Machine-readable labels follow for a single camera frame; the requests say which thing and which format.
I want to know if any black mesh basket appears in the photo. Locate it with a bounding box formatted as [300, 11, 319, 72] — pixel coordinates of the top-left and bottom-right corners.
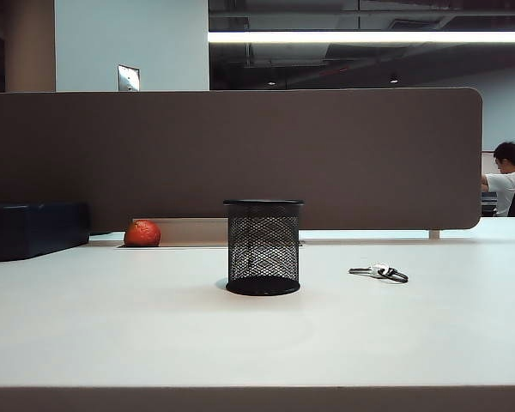
[222, 198, 305, 297]

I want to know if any white computer monitor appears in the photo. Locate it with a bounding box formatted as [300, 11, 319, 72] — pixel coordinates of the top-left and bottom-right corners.
[482, 150, 499, 178]

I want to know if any bunch of keys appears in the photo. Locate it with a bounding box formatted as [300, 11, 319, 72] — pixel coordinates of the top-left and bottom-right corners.
[348, 263, 409, 284]

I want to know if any dark blue box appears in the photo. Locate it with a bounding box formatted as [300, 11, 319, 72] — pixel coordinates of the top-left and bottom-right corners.
[0, 201, 91, 262]

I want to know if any orange fruit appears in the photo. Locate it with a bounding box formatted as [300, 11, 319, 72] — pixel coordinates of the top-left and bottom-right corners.
[124, 219, 162, 247]

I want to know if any brown desk partition panel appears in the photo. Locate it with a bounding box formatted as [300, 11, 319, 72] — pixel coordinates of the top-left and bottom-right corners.
[0, 87, 484, 231]

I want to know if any long ceiling light strip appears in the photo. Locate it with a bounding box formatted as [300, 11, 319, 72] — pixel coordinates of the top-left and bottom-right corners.
[208, 30, 515, 45]

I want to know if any silver wall switch plate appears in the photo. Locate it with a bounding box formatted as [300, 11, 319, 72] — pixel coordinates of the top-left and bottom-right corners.
[117, 64, 141, 92]

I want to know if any person in white shirt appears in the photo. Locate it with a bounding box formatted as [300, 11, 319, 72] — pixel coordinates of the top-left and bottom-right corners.
[480, 141, 515, 218]

